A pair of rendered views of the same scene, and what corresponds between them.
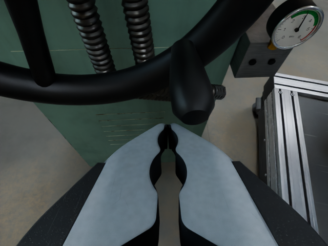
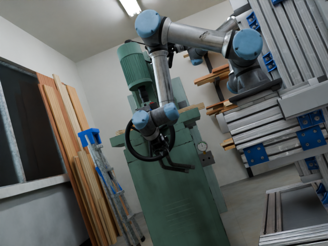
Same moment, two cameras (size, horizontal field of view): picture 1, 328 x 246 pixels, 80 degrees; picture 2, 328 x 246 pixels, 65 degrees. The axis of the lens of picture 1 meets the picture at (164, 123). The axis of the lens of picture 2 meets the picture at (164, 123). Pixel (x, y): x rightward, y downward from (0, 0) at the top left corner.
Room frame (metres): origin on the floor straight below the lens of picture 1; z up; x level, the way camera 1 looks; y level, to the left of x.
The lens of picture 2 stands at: (-1.28, -0.29, 0.66)
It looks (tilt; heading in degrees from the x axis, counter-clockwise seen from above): 8 degrees up; 11
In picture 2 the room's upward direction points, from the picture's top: 19 degrees counter-clockwise
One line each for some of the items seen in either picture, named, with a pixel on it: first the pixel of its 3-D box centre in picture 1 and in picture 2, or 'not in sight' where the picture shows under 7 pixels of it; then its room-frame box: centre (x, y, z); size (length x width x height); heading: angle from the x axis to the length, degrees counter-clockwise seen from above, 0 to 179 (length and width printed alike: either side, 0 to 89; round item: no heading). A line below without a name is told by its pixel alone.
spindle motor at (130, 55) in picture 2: not in sight; (134, 67); (0.46, 0.11, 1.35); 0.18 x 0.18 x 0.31
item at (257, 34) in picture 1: (254, 40); (206, 158); (0.34, -0.17, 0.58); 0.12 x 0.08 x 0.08; 6
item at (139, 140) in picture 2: not in sight; (156, 136); (0.40, 0.10, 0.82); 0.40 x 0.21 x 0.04; 96
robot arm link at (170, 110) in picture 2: not in sight; (165, 114); (-0.19, -0.11, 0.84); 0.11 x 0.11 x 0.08; 2
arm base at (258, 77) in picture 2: not in sight; (251, 80); (-0.06, -0.51, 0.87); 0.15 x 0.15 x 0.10
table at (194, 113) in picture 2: not in sight; (155, 128); (0.35, 0.08, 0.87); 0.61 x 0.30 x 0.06; 96
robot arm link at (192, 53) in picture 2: not in sight; (196, 54); (0.38, -0.33, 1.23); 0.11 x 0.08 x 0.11; 34
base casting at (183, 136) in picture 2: not in sight; (163, 145); (0.58, 0.12, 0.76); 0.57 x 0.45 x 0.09; 6
